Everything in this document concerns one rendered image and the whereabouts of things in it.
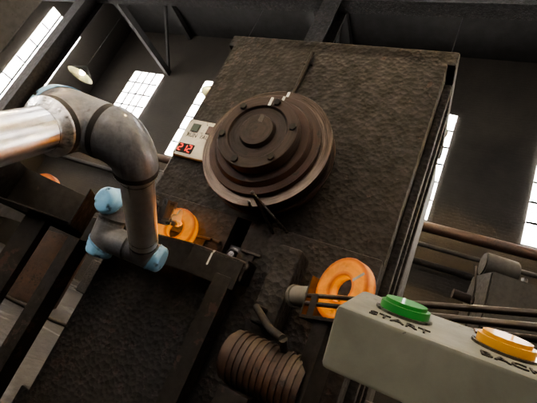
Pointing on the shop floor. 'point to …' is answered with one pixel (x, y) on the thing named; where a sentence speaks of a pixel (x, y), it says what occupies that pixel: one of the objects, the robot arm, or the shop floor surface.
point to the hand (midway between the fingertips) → (178, 224)
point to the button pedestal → (423, 358)
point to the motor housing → (256, 371)
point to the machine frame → (135, 344)
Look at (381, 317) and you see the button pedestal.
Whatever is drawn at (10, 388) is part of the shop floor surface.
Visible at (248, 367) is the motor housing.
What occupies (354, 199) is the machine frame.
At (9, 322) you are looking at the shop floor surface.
